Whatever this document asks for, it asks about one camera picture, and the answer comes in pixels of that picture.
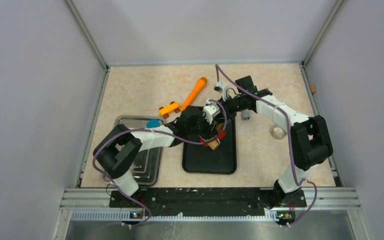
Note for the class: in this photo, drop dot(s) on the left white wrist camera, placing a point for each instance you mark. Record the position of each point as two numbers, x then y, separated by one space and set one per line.
211 110

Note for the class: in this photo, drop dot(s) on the grey dumbbell tool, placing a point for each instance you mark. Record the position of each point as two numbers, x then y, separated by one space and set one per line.
245 115

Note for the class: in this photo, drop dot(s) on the orange toy carrot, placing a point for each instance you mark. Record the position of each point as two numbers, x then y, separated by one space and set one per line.
200 85

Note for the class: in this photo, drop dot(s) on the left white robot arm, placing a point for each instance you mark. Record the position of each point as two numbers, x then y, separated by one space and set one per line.
167 135

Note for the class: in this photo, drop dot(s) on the wooden rolling pin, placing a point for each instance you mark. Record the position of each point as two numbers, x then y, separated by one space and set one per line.
215 141

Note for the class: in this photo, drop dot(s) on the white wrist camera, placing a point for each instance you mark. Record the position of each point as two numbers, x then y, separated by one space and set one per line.
211 110
222 88

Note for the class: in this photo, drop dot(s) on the black baking tray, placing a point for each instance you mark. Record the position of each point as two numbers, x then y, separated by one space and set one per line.
197 158

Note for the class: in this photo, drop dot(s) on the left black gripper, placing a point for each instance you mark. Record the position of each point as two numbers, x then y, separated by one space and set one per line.
210 130

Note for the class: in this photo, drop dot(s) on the small wooden block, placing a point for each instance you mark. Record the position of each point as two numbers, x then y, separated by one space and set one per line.
313 88

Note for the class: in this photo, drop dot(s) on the blue dough piece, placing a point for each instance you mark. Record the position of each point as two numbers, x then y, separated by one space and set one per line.
153 123

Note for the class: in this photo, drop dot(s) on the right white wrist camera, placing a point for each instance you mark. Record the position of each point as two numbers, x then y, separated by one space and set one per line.
222 88

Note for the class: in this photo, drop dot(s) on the yellow toy car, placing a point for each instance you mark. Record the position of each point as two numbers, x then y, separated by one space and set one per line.
173 107

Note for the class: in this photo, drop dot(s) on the silver metal tray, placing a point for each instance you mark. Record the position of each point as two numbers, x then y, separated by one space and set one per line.
144 166

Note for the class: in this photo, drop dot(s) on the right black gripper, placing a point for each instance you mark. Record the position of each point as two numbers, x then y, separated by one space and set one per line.
230 117

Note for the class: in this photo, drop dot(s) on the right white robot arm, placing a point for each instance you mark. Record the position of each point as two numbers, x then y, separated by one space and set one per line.
308 137

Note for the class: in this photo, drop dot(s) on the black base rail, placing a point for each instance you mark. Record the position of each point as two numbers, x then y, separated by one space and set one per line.
207 202

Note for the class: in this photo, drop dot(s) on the red dough piece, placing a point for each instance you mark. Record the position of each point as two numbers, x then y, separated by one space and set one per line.
217 138

